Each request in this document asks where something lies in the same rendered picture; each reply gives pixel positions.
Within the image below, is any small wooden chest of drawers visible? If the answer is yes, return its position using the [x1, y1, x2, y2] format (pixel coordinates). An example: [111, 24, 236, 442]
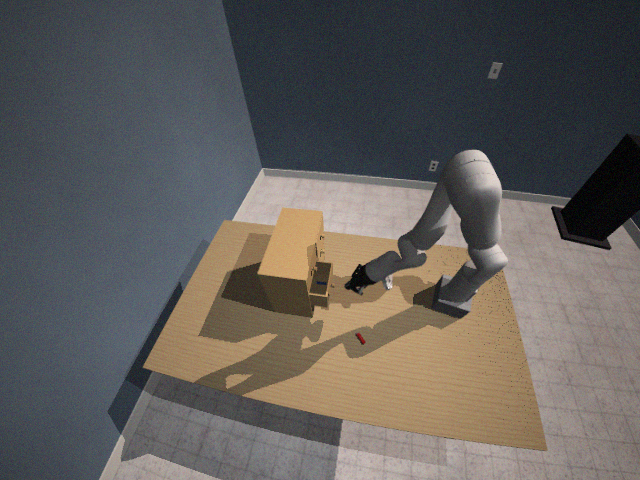
[257, 208, 323, 318]

